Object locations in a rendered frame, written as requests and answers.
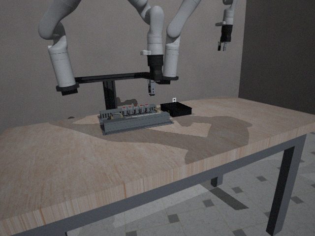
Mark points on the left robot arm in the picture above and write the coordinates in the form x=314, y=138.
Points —
x=173, y=33

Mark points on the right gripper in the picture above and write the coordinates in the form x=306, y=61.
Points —
x=155, y=62

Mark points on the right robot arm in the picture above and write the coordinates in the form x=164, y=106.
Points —
x=50, y=28

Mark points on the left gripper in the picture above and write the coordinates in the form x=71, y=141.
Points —
x=226, y=31

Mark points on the grey relay with red button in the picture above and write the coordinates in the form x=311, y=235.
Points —
x=124, y=111
x=147, y=108
x=136, y=110
x=130, y=111
x=141, y=109

